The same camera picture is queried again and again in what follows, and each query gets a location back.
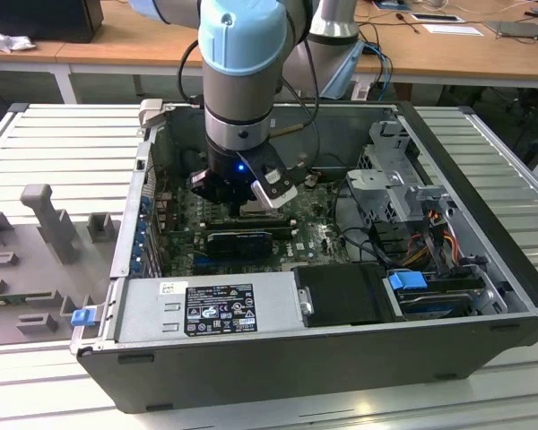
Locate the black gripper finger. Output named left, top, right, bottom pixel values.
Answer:
left=188, top=169, right=246, bottom=217

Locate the small square silver CPU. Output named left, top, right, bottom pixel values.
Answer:
left=240, top=199, right=271, bottom=217

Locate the black RAM stick row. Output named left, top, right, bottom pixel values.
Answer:
left=204, top=214, right=294, bottom=238

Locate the black graphics card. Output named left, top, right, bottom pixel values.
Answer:
left=205, top=230, right=273, bottom=260

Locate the green motherboard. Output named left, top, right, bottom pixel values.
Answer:
left=159, top=172, right=360, bottom=277

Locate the grey power supply unit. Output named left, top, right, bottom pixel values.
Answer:
left=116, top=272, right=307, bottom=345

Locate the long wooden desk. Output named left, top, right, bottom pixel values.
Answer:
left=0, top=0, right=538, bottom=90

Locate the pale blue teach pendant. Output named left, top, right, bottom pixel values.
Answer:
left=320, top=42, right=367, bottom=99

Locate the grey metal drive cage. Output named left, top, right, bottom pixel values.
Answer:
left=343, top=119, right=461, bottom=234

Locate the black plastic shroud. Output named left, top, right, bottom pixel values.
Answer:
left=291, top=263, right=399, bottom=327

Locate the blue case latch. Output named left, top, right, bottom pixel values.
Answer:
left=70, top=308, right=95, bottom=327

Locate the black open PC case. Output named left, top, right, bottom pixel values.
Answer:
left=69, top=99, right=538, bottom=416

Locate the grey parts rack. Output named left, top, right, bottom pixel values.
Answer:
left=0, top=183, right=123, bottom=348

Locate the green RAM stick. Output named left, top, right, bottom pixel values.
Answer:
left=0, top=293, right=57, bottom=310

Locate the black box on desk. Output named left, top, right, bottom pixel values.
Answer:
left=0, top=0, right=104, bottom=44

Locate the crumpled white paper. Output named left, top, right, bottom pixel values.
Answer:
left=0, top=24, right=38, bottom=54

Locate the black hard disk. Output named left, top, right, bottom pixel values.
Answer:
left=396, top=288, right=474, bottom=322

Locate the white flat phone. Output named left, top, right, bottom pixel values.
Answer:
left=410, top=13, right=465, bottom=23

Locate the white paper sheet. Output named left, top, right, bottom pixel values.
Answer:
left=422, top=22, right=484, bottom=37

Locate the dark grey flat pad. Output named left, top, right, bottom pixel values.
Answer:
left=483, top=20, right=538, bottom=39

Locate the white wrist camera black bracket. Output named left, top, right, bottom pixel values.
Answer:
left=236, top=142, right=299, bottom=211

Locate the grey case release handle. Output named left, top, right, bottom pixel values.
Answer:
left=138, top=99, right=165, bottom=131

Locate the blue cable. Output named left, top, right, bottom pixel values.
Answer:
left=362, top=42, right=394, bottom=90

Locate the blue disk carrier handle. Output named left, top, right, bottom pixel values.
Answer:
left=387, top=270, right=428, bottom=299

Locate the coloured power wire bundle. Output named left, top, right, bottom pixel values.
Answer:
left=405, top=221, right=461, bottom=270

